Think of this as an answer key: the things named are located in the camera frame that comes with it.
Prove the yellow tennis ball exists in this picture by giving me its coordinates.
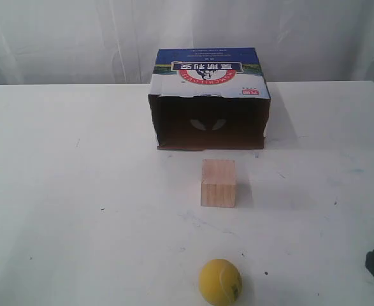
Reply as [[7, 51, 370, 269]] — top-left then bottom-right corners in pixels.
[[199, 259, 242, 305]]

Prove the white backdrop curtain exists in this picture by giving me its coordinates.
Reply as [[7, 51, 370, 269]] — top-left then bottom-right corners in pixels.
[[0, 1, 374, 84]]

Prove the blue white cardboard box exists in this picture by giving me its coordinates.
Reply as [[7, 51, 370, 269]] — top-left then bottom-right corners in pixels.
[[148, 47, 271, 150]]

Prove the light wooden cube block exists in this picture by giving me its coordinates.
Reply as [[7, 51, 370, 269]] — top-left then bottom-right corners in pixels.
[[201, 159, 236, 208]]

